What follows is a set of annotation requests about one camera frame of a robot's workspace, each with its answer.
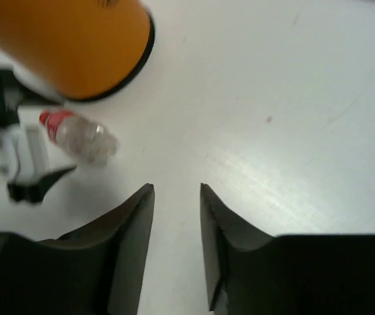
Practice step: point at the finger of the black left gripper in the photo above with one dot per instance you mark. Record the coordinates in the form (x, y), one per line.
(36, 192)

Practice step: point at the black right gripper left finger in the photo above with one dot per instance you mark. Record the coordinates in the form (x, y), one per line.
(95, 269)

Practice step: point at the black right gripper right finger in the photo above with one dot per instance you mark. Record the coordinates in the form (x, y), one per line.
(250, 272)

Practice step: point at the red cap cola bottle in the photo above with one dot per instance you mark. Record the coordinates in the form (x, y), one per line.
(81, 138)

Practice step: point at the orange cylindrical bin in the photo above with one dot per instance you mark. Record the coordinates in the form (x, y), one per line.
(85, 50)

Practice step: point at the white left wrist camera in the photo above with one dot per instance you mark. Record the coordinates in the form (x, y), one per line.
(23, 154)

